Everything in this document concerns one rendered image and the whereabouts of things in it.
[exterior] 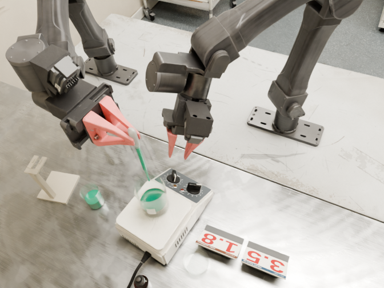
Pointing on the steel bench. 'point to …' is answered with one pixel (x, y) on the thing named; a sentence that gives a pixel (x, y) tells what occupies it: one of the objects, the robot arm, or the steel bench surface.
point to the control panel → (185, 186)
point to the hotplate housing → (177, 239)
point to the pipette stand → (52, 183)
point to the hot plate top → (130, 215)
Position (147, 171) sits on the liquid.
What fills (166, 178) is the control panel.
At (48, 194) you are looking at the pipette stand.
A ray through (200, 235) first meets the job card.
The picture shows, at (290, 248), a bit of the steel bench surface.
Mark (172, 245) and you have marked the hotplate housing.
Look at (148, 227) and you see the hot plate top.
